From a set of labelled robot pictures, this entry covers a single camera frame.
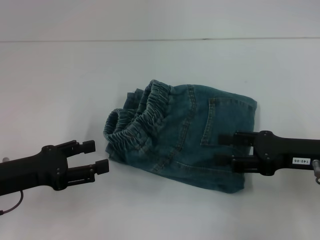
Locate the blue denim shorts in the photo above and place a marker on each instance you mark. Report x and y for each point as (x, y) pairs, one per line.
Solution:
(175, 130)

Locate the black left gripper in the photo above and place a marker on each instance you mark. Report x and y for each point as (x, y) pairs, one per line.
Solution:
(37, 170)

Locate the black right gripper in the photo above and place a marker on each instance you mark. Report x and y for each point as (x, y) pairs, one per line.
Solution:
(280, 152)

